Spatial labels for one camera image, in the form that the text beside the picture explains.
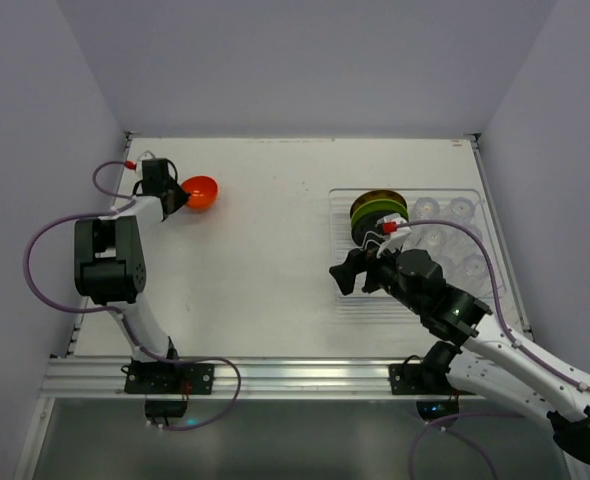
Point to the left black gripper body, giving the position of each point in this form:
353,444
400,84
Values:
170,195

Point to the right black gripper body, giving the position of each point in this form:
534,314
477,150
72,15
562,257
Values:
370,273

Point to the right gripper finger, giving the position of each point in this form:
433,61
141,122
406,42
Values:
359,257
345,276

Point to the orange plastic bowl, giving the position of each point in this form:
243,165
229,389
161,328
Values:
202,192

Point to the black plate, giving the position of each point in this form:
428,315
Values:
367,228

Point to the green plate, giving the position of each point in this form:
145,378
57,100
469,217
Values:
381,207

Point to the yellow patterned plate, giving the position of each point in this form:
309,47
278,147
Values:
378,194

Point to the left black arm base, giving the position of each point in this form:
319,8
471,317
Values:
167,387

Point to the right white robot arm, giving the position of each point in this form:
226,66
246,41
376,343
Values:
473,353

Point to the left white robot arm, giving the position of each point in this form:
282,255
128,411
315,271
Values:
109,262

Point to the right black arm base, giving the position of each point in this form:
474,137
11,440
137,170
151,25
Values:
415,377

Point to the clear plastic dish rack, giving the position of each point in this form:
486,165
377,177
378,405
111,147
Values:
340,201

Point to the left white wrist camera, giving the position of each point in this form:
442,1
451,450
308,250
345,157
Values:
145,156

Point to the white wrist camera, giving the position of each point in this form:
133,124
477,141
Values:
145,156
388,235

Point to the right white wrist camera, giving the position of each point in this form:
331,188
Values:
388,235

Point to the aluminium front rail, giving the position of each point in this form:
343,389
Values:
262,378

